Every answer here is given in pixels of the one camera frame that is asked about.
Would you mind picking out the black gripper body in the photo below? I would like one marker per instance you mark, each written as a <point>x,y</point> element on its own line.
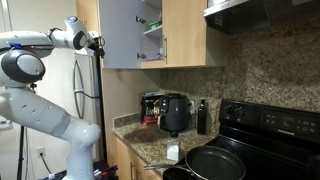
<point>100,50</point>

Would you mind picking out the grey cabinet door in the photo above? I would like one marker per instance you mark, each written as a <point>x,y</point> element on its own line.
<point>118,33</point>

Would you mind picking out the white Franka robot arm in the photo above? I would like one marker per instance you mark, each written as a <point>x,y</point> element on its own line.
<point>33,110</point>

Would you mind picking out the metal cabinet hinge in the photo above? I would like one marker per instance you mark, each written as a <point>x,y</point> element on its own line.
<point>140,20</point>
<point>141,56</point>

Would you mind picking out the white cabinet shelf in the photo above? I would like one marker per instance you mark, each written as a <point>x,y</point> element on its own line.
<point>153,31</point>

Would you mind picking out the light wood cabinet door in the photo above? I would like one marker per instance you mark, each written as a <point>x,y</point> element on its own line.
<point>185,33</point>

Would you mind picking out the light wood base cabinet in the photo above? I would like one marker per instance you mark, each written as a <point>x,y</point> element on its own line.
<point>123,160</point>

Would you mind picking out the stainless steel refrigerator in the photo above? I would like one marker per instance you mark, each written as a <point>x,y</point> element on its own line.
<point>88,76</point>

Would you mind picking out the green box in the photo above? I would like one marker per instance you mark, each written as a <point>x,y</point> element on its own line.
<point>155,25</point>

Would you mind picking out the black red protein bag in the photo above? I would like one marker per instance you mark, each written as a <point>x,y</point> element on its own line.
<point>148,111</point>

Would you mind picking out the dark glass oil bottle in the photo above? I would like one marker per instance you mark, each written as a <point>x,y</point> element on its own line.
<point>201,116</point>

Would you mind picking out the black orange tool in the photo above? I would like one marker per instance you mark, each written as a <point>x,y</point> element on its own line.
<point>106,171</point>

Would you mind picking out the black tripod stand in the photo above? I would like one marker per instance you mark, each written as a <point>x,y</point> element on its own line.
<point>20,153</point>

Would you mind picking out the small black pan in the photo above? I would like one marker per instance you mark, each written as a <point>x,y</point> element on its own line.
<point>175,174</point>

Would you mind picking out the black electric stove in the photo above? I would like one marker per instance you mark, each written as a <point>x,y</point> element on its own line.
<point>273,133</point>

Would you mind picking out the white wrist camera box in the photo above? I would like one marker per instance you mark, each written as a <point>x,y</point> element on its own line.
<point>93,36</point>

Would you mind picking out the wood wall cabinet body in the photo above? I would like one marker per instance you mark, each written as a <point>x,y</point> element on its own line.
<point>216,50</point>

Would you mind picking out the white wall outlet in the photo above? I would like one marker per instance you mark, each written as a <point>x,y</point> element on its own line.
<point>40,151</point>

